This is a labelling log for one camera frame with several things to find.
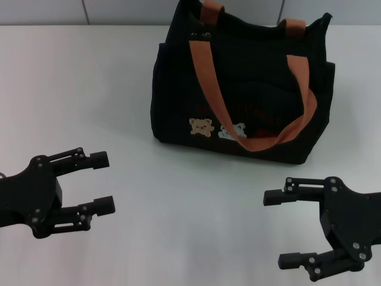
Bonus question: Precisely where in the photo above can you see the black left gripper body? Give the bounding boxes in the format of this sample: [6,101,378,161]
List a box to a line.
[0,154,63,239]

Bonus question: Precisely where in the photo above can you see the black food bag orange straps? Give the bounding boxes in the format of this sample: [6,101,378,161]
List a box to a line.
[150,0,336,165]

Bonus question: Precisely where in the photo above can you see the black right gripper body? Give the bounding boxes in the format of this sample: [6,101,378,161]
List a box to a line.
[320,176,381,273]

